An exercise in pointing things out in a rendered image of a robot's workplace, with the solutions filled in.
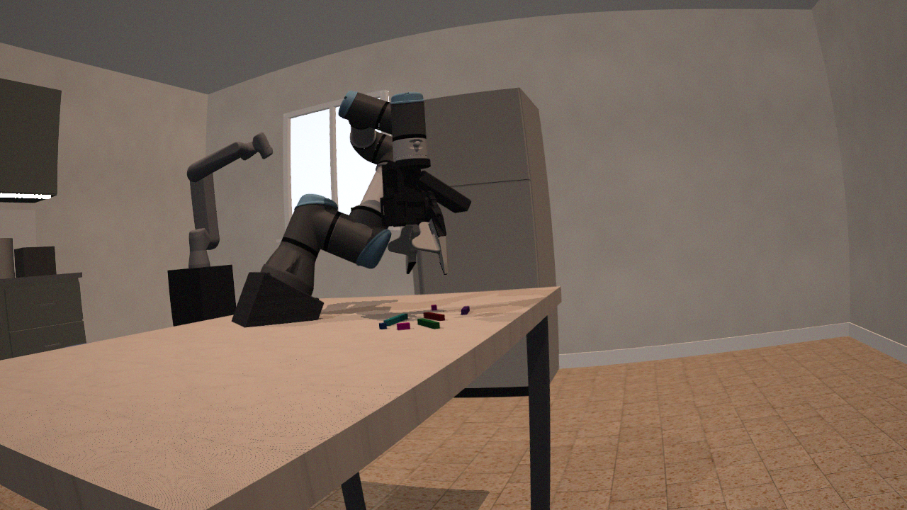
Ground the green rod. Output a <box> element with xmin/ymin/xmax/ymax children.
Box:
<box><xmin>417</xmin><ymin>318</ymin><xmax>440</xmax><ymax>329</ymax></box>

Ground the turquoise rod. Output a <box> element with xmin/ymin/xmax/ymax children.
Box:
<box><xmin>383</xmin><ymin>313</ymin><xmax>408</xmax><ymax>326</ymax></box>

